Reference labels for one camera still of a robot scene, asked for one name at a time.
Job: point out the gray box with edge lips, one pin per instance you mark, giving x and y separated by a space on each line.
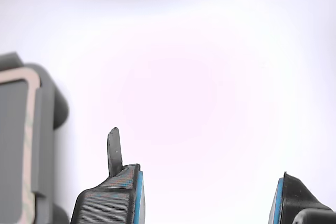
48 134

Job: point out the beige rectangular frame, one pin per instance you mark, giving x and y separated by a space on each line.
30 134

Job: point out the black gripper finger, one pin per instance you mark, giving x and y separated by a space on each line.
110 203
291 197

